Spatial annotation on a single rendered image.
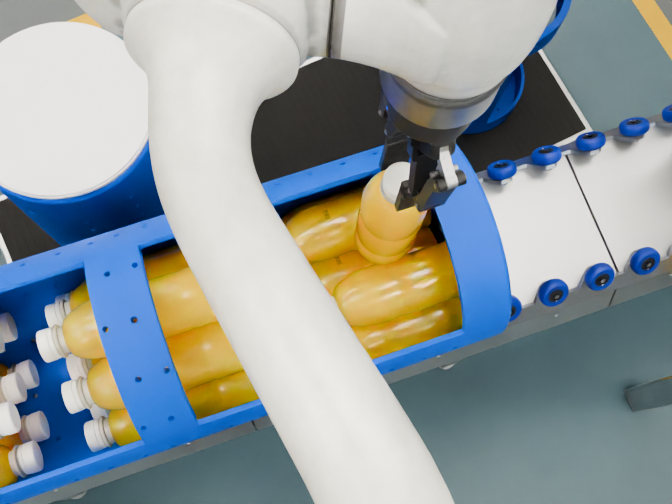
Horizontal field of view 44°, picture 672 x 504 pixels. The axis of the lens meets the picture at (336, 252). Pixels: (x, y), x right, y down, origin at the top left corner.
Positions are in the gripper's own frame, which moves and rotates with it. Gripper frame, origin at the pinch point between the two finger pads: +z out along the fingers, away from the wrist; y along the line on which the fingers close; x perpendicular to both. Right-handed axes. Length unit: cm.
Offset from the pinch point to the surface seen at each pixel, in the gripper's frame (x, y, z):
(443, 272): -5.2, -7.1, 21.7
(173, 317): 27.3, -2.5, 18.4
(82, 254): 35.3, 8.2, 18.5
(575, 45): -94, 63, 138
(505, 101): -62, 48, 122
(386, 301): 2.6, -8.1, 22.1
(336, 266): 6.3, -0.8, 27.6
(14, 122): 42, 36, 35
